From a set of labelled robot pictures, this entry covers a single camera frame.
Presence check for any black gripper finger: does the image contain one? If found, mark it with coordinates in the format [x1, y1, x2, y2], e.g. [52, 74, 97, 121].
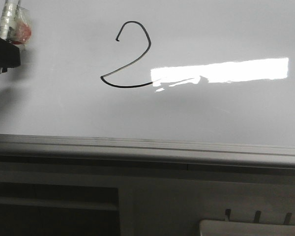
[0, 38, 21, 74]

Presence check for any red magnet taped to marker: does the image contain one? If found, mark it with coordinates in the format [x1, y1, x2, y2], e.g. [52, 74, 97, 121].
[8, 7, 32, 51]

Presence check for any white black whiteboard marker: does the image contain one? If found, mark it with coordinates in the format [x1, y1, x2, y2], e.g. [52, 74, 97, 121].
[0, 0, 20, 79]

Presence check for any white whiteboard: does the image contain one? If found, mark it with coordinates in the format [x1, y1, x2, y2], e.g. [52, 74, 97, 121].
[0, 0, 295, 147]

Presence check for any white tray with hooks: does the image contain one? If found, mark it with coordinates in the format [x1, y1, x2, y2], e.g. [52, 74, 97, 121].
[199, 208, 295, 236]

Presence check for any grey aluminium whiteboard frame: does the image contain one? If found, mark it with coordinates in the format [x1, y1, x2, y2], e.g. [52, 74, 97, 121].
[0, 134, 295, 169]

